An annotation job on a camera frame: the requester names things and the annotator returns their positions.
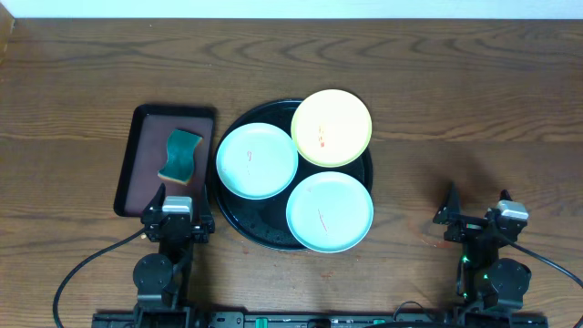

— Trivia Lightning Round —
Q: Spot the rectangular black sponge tray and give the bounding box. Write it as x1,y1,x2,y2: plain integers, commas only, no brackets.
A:
113,103,217,217

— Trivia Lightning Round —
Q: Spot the light green plate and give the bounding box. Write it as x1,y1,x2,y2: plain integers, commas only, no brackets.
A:
285,171,374,253
216,123,299,200

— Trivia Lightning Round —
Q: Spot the round black tray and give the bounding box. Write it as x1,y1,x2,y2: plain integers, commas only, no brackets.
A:
212,99,373,251

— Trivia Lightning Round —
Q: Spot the light green plate front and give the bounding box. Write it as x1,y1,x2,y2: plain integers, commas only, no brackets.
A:
285,171,374,253

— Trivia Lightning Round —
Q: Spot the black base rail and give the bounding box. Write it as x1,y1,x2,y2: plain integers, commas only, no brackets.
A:
91,306,549,328

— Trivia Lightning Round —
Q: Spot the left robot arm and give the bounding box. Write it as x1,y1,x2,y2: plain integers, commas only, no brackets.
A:
132,184,215,328

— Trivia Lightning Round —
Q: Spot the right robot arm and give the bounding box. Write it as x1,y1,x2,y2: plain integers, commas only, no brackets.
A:
433,184,532,327

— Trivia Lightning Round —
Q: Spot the green yellow sponge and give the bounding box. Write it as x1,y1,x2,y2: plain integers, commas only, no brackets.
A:
158,129,203,185

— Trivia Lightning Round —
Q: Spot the yellow plate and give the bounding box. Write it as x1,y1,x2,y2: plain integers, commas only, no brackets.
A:
291,89,373,168

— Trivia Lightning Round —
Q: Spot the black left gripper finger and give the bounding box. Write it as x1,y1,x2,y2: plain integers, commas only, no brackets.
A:
199,184,213,221
143,183,166,214

